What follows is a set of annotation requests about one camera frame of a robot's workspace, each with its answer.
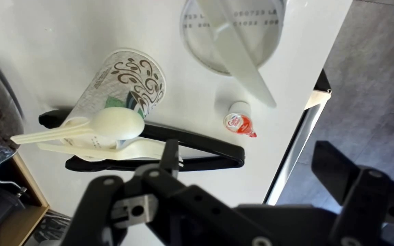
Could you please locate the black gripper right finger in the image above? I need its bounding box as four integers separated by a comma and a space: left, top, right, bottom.
310, 139, 394, 246

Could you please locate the small creamer cup red label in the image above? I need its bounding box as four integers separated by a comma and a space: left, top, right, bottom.
222, 100, 258, 139

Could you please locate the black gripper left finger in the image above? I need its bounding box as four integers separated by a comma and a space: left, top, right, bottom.
58, 138, 273, 246

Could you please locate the black plastic hanger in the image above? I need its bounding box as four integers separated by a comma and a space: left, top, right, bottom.
38, 108, 246, 174

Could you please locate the paper cup with blue-green print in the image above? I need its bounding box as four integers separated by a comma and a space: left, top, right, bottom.
179, 0, 288, 77

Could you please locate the cream plastic spoon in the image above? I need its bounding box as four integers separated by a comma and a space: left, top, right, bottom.
9, 107, 146, 146

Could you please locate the wooden box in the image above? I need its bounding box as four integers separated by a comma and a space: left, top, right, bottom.
0, 152, 50, 246

